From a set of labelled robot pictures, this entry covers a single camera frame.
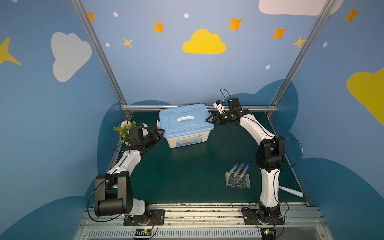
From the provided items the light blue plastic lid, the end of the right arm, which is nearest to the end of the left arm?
the light blue plastic lid

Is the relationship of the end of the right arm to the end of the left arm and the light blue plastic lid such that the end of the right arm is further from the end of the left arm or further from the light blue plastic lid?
the end of the left arm

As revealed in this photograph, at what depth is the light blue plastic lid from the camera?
0.90 meters

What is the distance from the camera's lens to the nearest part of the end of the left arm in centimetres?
69

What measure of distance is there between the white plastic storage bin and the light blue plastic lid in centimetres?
2

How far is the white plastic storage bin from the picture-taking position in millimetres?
925

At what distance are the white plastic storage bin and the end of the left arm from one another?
10 cm

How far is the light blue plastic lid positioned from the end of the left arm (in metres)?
0.06
